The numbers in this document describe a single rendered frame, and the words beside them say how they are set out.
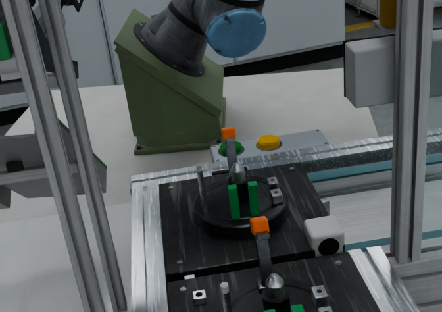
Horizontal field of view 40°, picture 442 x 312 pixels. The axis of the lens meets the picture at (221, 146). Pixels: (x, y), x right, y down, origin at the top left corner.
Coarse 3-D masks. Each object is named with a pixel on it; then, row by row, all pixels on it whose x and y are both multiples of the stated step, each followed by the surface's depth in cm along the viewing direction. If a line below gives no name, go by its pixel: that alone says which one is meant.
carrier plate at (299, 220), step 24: (264, 168) 102; (288, 168) 101; (168, 192) 98; (192, 192) 97; (288, 192) 94; (312, 192) 93; (168, 216) 92; (192, 216) 91; (288, 216) 88; (312, 216) 88; (168, 240) 86; (192, 240) 85; (216, 240) 85; (240, 240) 84; (288, 240) 83; (168, 264) 81; (192, 264) 81; (216, 264) 80; (240, 264) 80
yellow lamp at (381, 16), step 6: (384, 0) 66; (390, 0) 66; (396, 0) 65; (384, 6) 67; (390, 6) 66; (396, 6) 66; (384, 12) 67; (390, 12) 66; (396, 12) 66; (384, 18) 67; (390, 18) 67; (384, 24) 68; (390, 24) 67
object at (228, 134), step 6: (222, 132) 92; (228, 132) 92; (234, 132) 92; (222, 138) 93; (228, 138) 91; (234, 138) 91; (228, 144) 93; (234, 144) 93; (228, 150) 93; (234, 150) 93; (228, 156) 93; (234, 156) 93; (228, 162) 93; (234, 162) 93
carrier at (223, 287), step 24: (288, 264) 79; (312, 264) 78; (336, 264) 78; (168, 288) 77; (192, 288) 76; (216, 288) 76; (240, 288) 72; (264, 288) 67; (288, 288) 72; (312, 288) 69; (336, 288) 74; (360, 288) 73
